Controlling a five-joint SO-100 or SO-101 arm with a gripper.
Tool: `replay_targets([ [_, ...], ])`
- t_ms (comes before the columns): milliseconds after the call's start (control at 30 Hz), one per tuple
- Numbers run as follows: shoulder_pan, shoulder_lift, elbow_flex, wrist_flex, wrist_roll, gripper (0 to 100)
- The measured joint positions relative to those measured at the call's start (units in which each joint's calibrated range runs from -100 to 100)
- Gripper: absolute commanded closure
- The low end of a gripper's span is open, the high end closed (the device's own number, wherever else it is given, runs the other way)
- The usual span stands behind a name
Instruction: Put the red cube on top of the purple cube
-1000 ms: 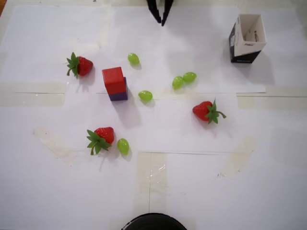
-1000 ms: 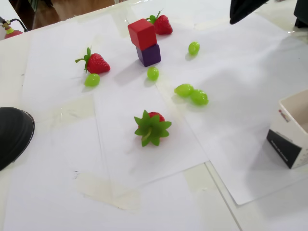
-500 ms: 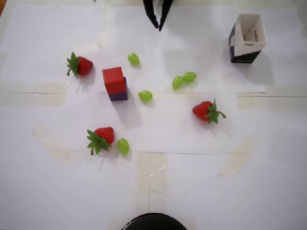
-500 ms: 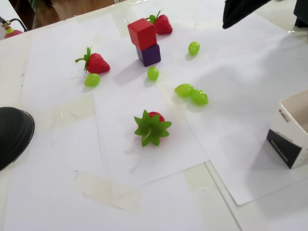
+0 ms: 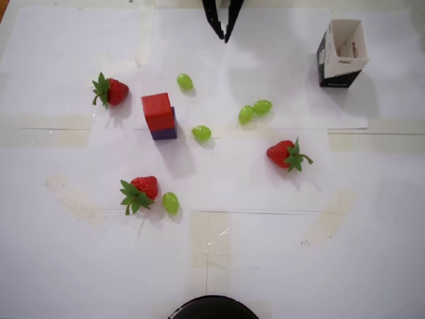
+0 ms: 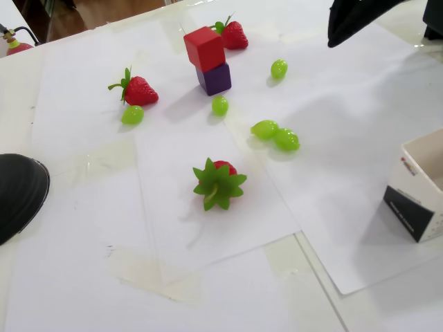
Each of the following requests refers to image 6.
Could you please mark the red wooden cube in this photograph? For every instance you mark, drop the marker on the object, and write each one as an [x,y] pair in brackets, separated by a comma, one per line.
[204,48]

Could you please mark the black boxy stand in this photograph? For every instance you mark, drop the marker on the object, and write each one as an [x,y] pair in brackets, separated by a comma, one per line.
[434,20]

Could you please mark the small white paper sheet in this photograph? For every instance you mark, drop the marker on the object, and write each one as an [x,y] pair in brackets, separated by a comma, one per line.
[180,235]

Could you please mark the red fire extinguisher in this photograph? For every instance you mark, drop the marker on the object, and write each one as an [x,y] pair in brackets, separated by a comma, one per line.
[19,48]

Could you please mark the purple wooden cube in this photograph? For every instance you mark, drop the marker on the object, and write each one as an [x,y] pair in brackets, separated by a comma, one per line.
[216,81]

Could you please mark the translucent tape strip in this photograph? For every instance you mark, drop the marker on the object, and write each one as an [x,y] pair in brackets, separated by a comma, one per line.
[155,276]

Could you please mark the large white paper sheet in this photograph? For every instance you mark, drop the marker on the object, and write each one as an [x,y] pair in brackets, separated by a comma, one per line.
[346,173]

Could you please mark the plastic strawberry with long stem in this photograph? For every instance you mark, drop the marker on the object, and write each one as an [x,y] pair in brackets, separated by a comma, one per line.
[140,91]

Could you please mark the white and black cardboard box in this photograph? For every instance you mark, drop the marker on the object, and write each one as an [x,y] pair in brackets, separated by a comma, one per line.
[408,214]

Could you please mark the green plastic grape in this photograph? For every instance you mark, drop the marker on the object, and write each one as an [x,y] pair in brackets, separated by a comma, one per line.
[264,129]
[132,115]
[279,68]
[286,139]
[220,105]

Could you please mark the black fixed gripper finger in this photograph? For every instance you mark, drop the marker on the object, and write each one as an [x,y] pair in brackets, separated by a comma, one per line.
[346,20]

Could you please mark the plastic strawberry with curled leaves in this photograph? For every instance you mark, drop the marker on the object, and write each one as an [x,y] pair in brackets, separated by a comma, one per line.
[235,36]

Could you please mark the plastic strawberry with wide leaves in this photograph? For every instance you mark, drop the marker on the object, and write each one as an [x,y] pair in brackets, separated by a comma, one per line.
[218,186]

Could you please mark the black round object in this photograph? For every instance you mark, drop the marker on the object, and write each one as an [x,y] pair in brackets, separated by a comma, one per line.
[17,193]

